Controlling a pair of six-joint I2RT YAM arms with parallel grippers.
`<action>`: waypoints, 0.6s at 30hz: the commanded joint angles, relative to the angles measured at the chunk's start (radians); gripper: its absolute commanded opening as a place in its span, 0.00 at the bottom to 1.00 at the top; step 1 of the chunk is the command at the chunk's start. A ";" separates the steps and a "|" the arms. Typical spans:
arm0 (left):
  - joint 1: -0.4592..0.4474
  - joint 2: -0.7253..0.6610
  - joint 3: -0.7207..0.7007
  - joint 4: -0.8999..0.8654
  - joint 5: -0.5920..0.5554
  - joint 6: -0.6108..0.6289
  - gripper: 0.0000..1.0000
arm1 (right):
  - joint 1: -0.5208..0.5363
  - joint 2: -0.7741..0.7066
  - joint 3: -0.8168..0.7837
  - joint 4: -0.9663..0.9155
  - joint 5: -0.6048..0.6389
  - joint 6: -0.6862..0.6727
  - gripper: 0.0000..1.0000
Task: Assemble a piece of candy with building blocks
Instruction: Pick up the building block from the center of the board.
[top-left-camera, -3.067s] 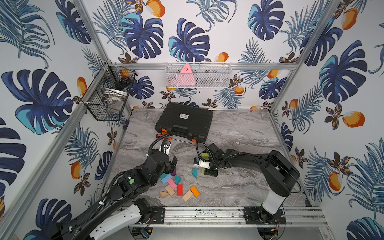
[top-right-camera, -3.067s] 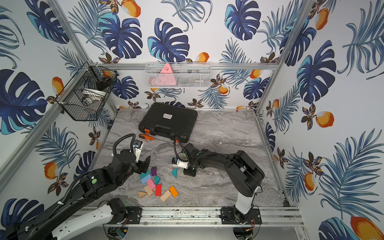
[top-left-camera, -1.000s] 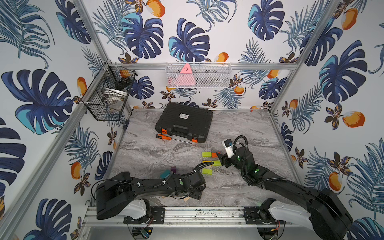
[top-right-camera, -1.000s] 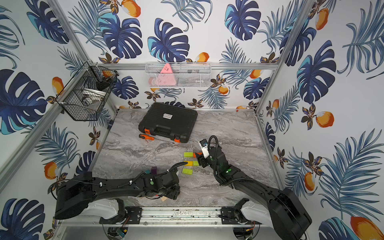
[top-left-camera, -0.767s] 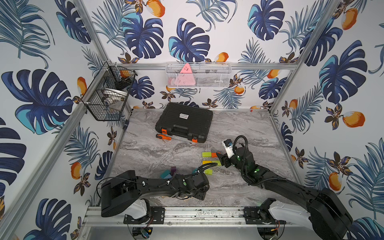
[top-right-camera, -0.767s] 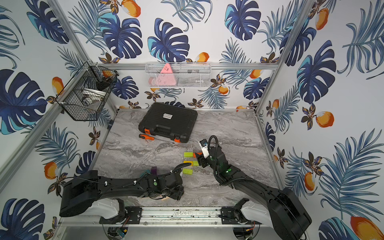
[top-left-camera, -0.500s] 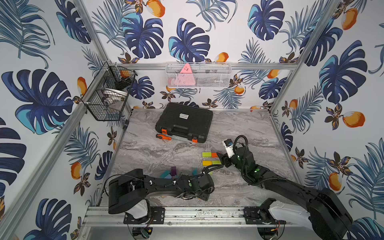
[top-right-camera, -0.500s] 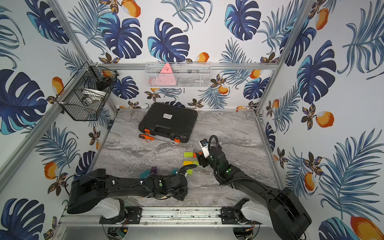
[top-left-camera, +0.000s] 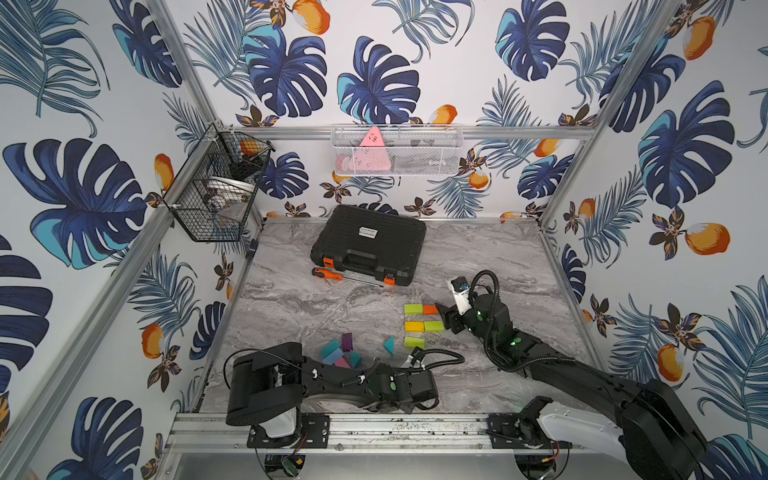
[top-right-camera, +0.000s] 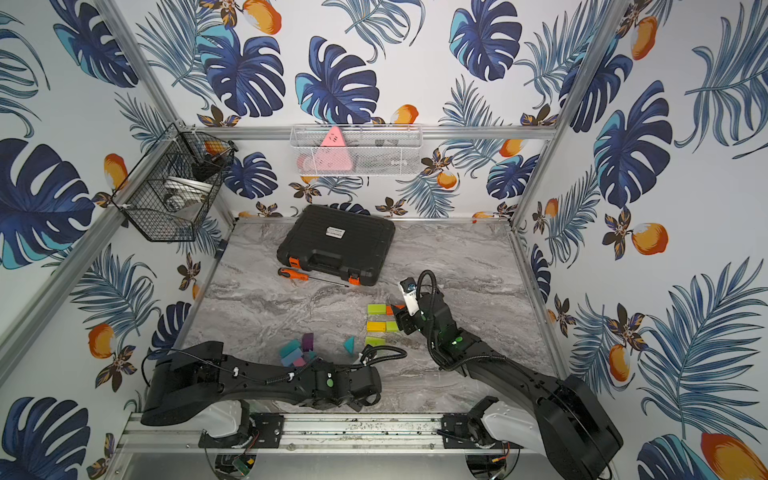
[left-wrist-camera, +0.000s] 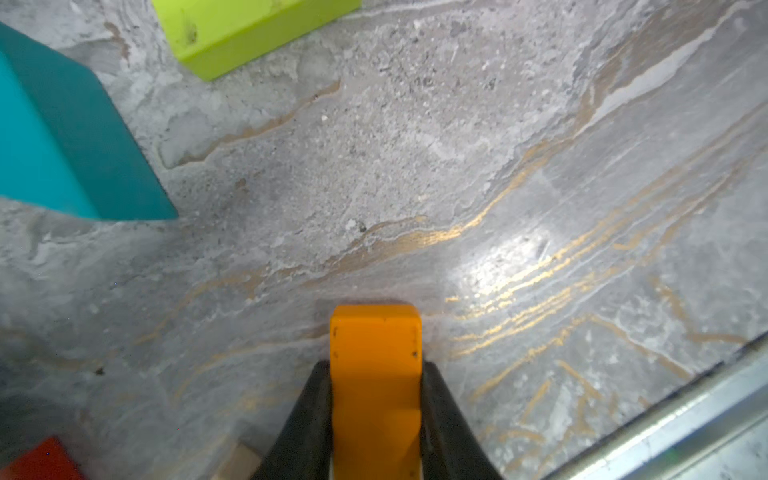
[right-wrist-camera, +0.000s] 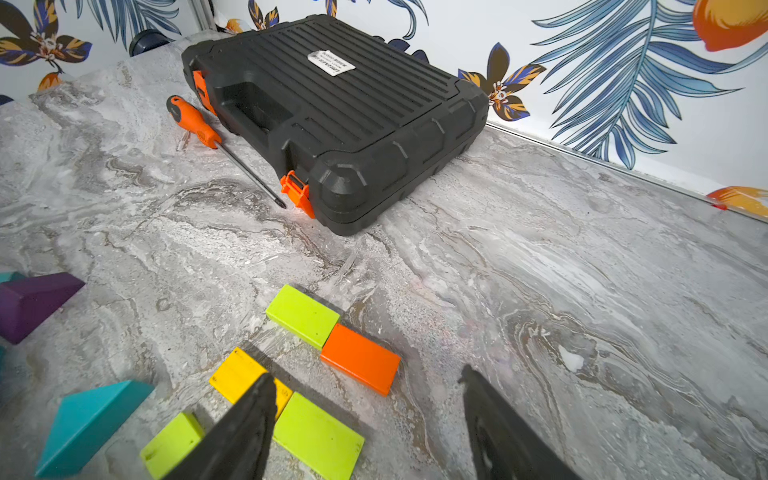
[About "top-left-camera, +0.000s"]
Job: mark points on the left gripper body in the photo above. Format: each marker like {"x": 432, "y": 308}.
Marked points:
{"x": 429, "y": 389}

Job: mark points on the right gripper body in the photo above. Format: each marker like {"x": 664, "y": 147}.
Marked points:
{"x": 469, "y": 322}

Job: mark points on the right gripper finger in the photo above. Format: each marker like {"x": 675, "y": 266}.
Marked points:
{"x": 446, "y": 312}
{"x": 456, "y": 324}

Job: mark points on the light green narrow block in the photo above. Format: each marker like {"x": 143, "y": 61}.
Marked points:
{"x": 433, "y": 326}

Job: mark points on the yellow block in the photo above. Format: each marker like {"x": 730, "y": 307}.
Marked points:
{"x": 414, "y": 327}

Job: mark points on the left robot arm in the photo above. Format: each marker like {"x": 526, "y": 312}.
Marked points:
{"x": 267, "y": 388}

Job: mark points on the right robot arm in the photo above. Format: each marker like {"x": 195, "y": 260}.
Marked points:
{"x": 659, "y": 436}

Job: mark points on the teal triangle block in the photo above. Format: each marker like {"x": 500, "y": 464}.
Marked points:
{"x": 389, "y": 346}

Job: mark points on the small teal block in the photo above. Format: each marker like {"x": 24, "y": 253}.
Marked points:
{"x": 354, "y": 359}

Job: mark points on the pink block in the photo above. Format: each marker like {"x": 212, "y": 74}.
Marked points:
{"x": 342, "y": 362}

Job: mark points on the purple block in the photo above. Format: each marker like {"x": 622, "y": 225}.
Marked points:
{"x": 347, "y": 342}

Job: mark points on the black plastic tool case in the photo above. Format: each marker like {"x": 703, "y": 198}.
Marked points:
{"x": 383, "y": 246}

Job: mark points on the light blue block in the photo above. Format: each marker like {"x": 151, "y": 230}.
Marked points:
{"x": 333, "y": 357}

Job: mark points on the teal rectangular block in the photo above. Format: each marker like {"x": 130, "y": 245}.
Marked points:
{"x": 331, "y": 348}

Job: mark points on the pink triangle card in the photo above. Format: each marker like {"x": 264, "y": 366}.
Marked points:
{"x": 372, "y": 154}

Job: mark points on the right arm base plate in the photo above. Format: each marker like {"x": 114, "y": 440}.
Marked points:
{"x": 513, "y": 431}

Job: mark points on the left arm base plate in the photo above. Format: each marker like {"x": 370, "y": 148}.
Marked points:
{"x": 291, "y": 429}

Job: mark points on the orange handled screwdriver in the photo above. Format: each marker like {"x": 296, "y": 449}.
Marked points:
{"x": 338, "y": 277}

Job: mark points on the white mesh wall basket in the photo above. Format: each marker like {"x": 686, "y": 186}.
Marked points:
{"x": 415, "y": 150}

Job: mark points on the aluminium front rail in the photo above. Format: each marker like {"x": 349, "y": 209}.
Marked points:
{"x": 406, "y": 434}

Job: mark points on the black wire basket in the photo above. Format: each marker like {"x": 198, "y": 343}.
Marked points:
{"x": 219, "y": 183}

